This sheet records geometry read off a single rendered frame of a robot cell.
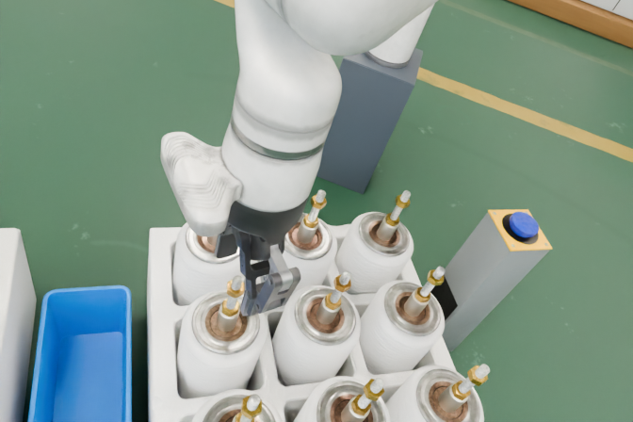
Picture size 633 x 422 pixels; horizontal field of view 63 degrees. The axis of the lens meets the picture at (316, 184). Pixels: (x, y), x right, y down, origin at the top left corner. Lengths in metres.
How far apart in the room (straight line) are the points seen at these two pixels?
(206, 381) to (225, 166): 0.31
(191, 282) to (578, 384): 0.75
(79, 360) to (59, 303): 0.10
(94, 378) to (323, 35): 0.67
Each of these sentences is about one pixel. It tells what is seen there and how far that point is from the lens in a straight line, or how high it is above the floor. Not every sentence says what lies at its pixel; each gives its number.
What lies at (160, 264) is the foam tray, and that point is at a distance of 0.73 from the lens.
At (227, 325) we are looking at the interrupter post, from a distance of 0.59.
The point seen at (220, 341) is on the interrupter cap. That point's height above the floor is 0.25.
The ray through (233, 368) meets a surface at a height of 0.24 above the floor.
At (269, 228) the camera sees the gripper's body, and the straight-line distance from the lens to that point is 0.40.
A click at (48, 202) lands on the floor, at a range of 1.04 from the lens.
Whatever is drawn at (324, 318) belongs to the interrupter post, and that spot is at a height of 0.26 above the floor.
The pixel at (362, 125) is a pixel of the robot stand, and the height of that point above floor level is 0.17.
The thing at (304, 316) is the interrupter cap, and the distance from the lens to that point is 0.62.
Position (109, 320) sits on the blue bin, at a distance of 0.85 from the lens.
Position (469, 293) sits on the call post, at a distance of 0.82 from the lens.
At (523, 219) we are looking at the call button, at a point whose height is 0.33.
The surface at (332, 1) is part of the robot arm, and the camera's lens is 0.27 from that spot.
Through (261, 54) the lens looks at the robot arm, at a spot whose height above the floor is 0.60.
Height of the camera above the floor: 0.78
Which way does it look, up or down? 44 degrees down
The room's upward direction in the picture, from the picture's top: 20 degrees clockwise
